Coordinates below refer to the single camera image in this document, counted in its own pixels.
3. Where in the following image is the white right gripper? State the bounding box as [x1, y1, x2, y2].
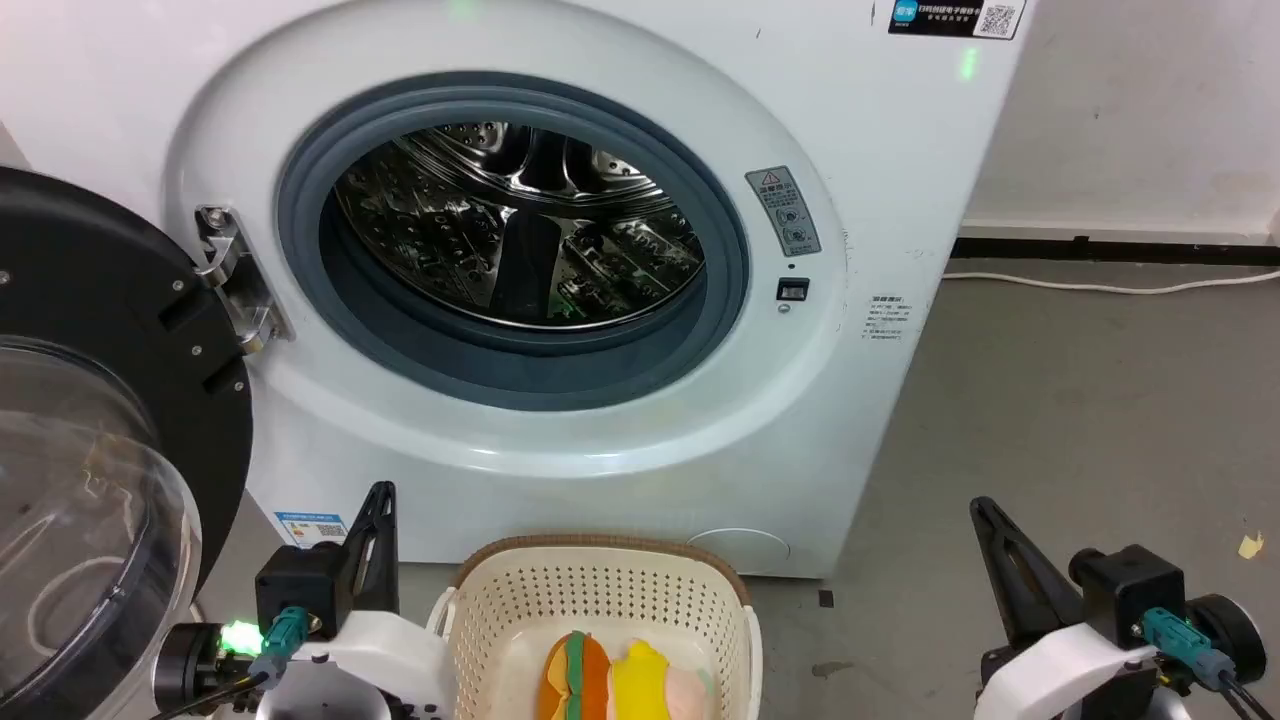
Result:
[969, 497, 1161, 720]

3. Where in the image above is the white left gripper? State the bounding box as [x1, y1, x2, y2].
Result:
[255, 482, 458, 720]

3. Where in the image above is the white front-load washing machine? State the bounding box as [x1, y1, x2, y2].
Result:
[0, 0, 1037, 581]

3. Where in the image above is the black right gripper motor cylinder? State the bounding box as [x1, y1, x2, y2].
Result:
[1188, 594, 1268, 687]

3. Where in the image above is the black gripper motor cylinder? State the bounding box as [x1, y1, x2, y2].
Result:
[1188, 594, 1268, 687]
[153, 622, 227, 717]

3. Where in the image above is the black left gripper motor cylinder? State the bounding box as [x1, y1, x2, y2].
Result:
[153, 622, 227, 717]

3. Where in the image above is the blue energy label sticker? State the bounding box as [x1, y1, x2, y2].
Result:
[273, 512, 350, 549]

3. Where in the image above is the cream perforated laundry basket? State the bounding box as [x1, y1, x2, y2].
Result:
[427, 534, 764, 720]

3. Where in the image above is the grey rubber door gasket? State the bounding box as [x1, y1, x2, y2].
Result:
[276, 71, 751, 412]

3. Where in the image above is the orange burger plush toy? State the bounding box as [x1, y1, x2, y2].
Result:
[536, 630, 613, 720]

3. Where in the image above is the round white filter cover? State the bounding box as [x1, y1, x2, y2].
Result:
[686, 527, 792, 576]

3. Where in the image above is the steel washer door hinge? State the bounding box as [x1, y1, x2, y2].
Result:
[193, 205, 294, 355]

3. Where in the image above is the black round washer door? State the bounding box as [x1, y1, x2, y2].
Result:
[0, 166, 255, 720]

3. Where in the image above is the stainless steel washer drum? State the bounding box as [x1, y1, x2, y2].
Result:
[333, 121, 707, 331]

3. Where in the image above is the grey warning sticker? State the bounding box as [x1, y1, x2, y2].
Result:
[745, 166, 823, 258]

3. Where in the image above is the black QR code label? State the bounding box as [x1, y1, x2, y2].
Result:
[888, 0, 1028, 42]

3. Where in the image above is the teal-plug left gripper cable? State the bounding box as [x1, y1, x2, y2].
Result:
[150, 606, 309, 720]

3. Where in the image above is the teal-plug gripper cable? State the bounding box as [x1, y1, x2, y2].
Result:
[1135, 606, 1280, 720]
[150, 606, 309, 720]

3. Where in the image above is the teal-plug right gripper cable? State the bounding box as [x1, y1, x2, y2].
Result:
[1135, 606, 1280, 720]

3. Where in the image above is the white floor cable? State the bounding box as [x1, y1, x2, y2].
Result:
[942, 268, 1280, 297]

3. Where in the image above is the black wall baseboard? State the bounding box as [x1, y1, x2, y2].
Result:
[950, 236, 1280, 267]

